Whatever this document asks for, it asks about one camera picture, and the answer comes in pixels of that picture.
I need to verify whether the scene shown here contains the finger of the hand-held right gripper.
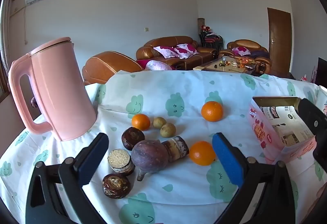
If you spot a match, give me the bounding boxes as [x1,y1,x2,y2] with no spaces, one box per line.
[313,135,327,164]
[298,98,327,138]

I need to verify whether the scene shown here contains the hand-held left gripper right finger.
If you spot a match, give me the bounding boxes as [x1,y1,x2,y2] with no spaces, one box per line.
[212,133,299,224]

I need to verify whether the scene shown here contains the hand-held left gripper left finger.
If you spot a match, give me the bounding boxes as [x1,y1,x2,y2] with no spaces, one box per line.
[26,133,110,224]

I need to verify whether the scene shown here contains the large orange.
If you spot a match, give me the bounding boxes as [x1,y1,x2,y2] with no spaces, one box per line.
[189,141,217,166]
[201,101,224,122]

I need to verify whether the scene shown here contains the pink cardboard snack box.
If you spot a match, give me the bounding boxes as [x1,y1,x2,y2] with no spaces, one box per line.
[247,96,320,165]

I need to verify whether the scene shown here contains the brown cut fruit piece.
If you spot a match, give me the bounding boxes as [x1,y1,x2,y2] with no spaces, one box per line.
[163,136,189,162]

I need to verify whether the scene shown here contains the purple round fruit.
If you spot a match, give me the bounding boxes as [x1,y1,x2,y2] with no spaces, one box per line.
[131,139,169,181]

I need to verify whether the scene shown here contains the small orange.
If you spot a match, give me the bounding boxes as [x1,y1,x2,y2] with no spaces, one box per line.
[131,113,151,131]

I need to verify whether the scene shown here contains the small yellow-green fruit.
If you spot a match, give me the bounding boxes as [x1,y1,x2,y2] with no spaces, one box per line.
[153,117,167,129]
[160,123,176,138]

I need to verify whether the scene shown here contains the dark television screen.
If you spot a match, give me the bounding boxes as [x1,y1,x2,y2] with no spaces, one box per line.
[317,57,327,86]

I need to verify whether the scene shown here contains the pink electric kettle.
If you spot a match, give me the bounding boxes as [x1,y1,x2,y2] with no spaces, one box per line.
[8,37,98,141]

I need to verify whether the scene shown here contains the white cloud-print tablecloth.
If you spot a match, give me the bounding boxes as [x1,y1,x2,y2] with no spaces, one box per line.
[0,71,327,224]

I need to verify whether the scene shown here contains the purple cloth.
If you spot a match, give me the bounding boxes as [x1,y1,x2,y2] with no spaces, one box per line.
[249,51,269,59]

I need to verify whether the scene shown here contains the brown wooden door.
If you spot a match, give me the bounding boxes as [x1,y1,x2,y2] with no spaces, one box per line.
[267,7,292,75]

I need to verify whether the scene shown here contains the wooden coffee table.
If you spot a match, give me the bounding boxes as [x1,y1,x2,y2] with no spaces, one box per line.
[193,57,258,76]

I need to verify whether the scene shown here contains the brown leather chair back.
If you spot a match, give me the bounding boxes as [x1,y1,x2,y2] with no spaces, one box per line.
[82,51,143,86]

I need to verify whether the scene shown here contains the white magenta floral pillow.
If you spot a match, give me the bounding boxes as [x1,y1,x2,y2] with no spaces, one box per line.
[174,44,199,59]
[153,46,182,59]
[231,47,250,56]

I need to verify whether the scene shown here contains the brown leather armchair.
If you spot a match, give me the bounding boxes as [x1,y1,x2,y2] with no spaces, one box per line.
[218,39,272,74]

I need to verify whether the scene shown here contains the stacked black chairs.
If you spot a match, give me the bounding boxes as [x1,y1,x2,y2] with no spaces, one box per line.
[199,31,224,51]

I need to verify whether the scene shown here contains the brown leather three-seat sofa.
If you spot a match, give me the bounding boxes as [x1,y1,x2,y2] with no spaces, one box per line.
[136,36,217,70]

